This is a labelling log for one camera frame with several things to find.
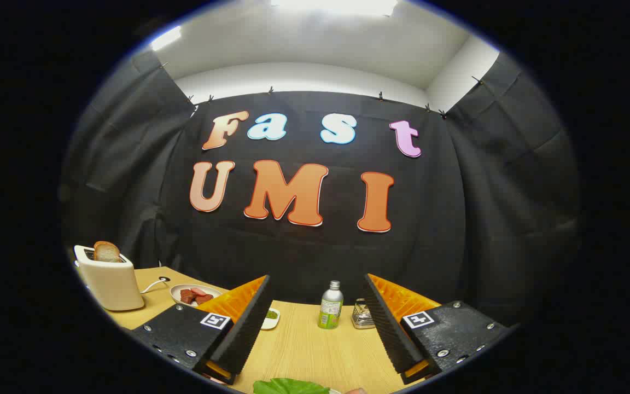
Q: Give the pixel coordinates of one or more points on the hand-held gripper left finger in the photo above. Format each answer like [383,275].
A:
[249,328]

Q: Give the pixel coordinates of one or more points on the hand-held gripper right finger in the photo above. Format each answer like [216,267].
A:
[389,328]

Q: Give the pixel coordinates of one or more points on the green lettuce leaf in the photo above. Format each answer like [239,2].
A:
[287,387]

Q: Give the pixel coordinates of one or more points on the toasted bread slice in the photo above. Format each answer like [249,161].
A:
[106,253]

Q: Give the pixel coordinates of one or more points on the white divided dish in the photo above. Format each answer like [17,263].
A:
[270,324]

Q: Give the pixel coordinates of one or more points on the silver bottle with green label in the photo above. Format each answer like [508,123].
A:
[330,309]

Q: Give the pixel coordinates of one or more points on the pink sausage slice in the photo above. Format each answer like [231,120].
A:
[198,291]

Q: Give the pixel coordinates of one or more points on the large red meat slice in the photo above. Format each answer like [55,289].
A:
[186,297]

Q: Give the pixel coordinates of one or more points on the grey round plate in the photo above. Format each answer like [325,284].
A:
[175,294]

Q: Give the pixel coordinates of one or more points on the black backdrop cloth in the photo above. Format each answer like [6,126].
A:
[304,251]

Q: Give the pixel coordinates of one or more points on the white toaster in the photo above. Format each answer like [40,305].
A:
[110,284]

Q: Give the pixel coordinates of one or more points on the ceiling light panel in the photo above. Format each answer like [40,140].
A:
[337,5]
[164,38]

